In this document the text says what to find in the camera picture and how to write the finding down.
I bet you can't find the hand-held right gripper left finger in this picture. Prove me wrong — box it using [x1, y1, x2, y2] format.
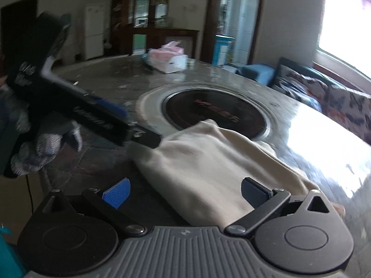
[34, 177, 147, 236]

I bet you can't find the small blue cabinet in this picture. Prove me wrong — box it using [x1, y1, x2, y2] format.
[212, 35, 236, 66]

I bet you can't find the teal corner sofa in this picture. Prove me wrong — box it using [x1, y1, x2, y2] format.
[235, 57, 371, 148]

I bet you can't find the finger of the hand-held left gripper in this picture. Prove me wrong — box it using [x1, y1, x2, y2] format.
[85, 94, 128, 123]
[123, 122, 162, 149]

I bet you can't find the window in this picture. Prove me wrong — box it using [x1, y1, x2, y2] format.
[314, 0, 371, 86]

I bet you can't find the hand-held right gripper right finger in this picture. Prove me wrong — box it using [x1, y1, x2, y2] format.
[225, 177, 334, 236]

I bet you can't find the person's left hand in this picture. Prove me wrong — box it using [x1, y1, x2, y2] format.
[10, 120, 83, 177]

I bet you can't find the dark wooden sideboard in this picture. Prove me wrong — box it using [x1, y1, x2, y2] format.
[128, 27, 201, 62]

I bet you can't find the teal object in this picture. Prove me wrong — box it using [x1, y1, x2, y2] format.
[0, 225, 27, 278]

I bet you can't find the black cable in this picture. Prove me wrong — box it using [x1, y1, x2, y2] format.
[26, 175, 34, 212]

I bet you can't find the round black induction cooktop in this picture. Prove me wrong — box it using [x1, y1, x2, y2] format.
[162, 89, 272, 139]

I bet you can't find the pink white tissue box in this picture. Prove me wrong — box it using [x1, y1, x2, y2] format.
[147, 41, 188, 74]

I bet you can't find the large butterfly print pillow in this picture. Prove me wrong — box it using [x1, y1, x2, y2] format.
[321, 85, 371, 147]

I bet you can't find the dark wooden door frame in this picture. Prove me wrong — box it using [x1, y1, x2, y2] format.
[199, 0, 266, 66]

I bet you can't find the cream sweatshirt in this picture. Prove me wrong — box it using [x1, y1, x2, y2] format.
[134, 118, 346, 227]

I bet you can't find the wooden display cabinet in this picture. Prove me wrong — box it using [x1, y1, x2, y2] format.
[111, 0, 172, 56]

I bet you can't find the white refrigerator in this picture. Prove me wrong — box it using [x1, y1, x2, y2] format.
[83, 3, 107, 61]

